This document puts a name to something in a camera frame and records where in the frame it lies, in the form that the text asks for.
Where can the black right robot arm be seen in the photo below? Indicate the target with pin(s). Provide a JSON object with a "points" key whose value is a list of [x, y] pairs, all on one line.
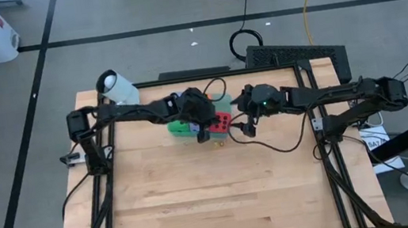
{"points": [[344, 90]]}

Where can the green foam die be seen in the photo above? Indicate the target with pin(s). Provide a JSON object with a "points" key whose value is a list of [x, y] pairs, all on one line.
{"points": [[178, 129]]}

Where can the purple foam die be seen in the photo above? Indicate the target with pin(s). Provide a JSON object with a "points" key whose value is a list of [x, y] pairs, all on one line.
{"points": [[194, 127]]}

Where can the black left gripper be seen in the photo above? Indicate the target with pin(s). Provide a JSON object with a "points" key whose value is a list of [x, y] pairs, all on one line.
{"points": [[197, 107]]}

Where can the red foam die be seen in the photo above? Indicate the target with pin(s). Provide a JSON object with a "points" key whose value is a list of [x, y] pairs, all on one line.
{"points": [[221, 122]]}

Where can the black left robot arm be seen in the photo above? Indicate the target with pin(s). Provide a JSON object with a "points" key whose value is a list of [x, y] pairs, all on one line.
{"points": [[128, 112]]}

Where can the white cylindrical camera on stand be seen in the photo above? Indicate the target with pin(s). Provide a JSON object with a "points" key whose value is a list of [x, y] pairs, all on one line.
{"points": [[118, 88]]}

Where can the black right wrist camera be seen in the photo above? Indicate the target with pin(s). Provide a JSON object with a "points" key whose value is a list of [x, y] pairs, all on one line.
{"points": [[267, 97]]}

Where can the black perforated computer case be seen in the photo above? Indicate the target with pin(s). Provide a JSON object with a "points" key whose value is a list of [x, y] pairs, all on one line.
{"points": [[296, 57]]}

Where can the orange foam die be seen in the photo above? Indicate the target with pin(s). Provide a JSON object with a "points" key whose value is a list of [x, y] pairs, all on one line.
{"points": [[208, 96]]}

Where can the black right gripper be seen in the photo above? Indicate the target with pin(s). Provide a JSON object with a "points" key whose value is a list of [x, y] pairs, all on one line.
{"points": [[249, 103]]}

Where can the black metal table frame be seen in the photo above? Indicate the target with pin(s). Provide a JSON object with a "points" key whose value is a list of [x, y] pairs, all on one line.
{"points": [[148, 85]]}

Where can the white labelled box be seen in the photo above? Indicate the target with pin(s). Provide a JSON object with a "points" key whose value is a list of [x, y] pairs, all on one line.
{"points": [[378, 141]]}

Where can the teal translucent plastic bin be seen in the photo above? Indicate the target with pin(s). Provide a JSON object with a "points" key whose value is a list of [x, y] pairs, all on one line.
{"points": [[223, 101]]}

